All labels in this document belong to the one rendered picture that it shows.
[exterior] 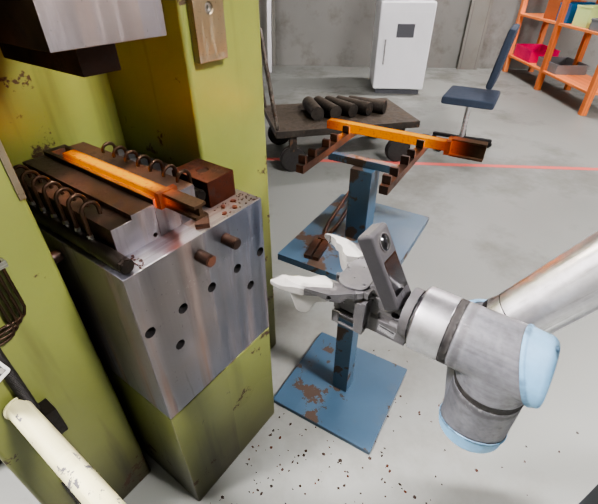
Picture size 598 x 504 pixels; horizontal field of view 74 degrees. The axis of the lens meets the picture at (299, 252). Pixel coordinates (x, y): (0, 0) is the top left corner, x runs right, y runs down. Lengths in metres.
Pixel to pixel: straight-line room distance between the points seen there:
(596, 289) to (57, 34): 0.79
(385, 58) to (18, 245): 4.98
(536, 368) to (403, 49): 5.12
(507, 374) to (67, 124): 1.14
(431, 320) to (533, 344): 0.11
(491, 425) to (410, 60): 5.13
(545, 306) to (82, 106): 1.15
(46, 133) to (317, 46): 6.14
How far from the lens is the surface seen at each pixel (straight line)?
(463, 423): 0.62
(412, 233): 1.20
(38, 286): 0.94
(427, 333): 0.53
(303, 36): 7.10
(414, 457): 1.58
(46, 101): 1.23
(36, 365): 1.04
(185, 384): 1.05
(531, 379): 0.53
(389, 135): 1.13
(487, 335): 0.52
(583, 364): 2.11
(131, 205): 0.84
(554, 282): 0.64
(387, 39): 5.45
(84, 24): 0.72
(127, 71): 1.21
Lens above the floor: 1.37
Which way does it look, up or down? 36 degrees down
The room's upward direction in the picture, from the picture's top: straight up
